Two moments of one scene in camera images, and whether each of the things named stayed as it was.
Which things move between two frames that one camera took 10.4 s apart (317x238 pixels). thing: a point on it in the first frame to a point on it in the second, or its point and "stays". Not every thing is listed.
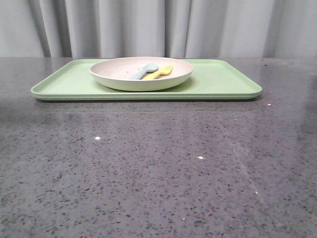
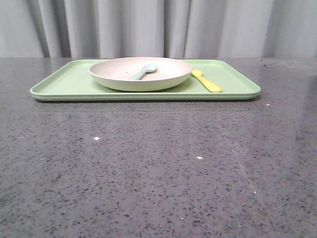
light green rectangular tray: (211, 79) stays
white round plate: (141, 74) stays
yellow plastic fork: (165, 71) to (211, 87)
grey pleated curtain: (101, 29) stays
